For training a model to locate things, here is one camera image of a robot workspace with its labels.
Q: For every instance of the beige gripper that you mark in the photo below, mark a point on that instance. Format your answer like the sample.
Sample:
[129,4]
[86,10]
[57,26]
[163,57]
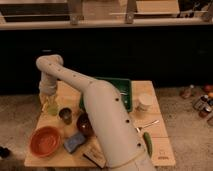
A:
[48,89]

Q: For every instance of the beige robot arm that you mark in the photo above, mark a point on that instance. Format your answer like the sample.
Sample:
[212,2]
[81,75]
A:
[121,145]

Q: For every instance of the white cup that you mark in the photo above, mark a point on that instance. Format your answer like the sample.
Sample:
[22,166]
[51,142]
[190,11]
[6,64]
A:
[145,101]

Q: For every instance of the wooden table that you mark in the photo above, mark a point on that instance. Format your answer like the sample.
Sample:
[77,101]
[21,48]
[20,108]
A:
[68,97]

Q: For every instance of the dark red bowl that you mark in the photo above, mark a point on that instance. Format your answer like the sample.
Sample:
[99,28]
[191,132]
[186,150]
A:
[84,125]

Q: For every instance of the green plastic tray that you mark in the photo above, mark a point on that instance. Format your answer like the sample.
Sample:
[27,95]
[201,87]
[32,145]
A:
[124,88]

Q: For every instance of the orange bowl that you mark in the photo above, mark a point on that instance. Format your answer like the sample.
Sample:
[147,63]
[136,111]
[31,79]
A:
[44,141]

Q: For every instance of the green plastic cup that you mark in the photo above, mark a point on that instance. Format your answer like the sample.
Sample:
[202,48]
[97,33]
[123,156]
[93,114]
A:
[52,108]

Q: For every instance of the metal fork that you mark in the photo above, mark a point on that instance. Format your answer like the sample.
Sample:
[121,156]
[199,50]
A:
[138,129]

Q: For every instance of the wooden block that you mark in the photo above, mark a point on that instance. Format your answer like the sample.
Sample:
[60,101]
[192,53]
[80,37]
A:
[95,156]

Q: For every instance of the small metal cup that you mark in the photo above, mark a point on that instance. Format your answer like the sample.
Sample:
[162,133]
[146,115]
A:
[66,115]

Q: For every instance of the blue sponge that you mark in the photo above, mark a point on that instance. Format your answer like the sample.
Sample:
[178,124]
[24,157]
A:
[73,142]

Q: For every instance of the green chili pepper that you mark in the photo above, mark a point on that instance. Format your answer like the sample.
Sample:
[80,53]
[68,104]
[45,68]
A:
[148,142]

